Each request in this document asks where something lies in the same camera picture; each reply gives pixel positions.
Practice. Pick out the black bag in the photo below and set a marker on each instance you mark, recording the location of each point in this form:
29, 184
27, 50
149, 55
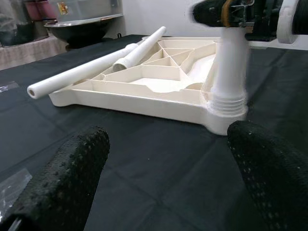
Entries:
24, 32

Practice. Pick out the clear plastic storage box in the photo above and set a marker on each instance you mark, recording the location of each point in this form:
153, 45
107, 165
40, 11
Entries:
96, 9

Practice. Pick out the clear plastic sheet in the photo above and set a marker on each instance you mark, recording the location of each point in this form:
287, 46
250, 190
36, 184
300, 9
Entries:
12, 190

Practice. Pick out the clear plastic hardware bag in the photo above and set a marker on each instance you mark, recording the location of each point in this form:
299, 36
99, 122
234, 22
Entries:
7, 87

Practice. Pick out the tan rubber band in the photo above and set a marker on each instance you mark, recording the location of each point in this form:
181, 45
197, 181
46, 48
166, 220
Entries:
225, 14

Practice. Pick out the reddish brown container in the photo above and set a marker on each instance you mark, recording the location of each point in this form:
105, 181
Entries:
41, 9

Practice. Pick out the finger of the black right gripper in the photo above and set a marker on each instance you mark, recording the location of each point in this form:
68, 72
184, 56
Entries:
207, 12

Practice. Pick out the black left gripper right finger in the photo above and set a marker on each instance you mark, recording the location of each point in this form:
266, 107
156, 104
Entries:
276, 180

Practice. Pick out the black tablecloth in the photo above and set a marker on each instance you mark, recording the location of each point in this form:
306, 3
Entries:
168, 180

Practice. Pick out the beige cloth covered bench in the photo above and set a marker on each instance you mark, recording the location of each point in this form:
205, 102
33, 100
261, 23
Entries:
29, 53

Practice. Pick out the white plastic table leg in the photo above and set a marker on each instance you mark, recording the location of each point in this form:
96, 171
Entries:
228, 67
139, 51
72, 74

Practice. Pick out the white plastic table top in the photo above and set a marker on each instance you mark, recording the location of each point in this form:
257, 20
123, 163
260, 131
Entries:
144, 108

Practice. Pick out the large black bowl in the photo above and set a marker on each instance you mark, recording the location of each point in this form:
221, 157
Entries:
77, 33

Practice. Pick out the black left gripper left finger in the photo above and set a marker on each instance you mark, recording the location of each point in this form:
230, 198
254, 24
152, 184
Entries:
60, 183

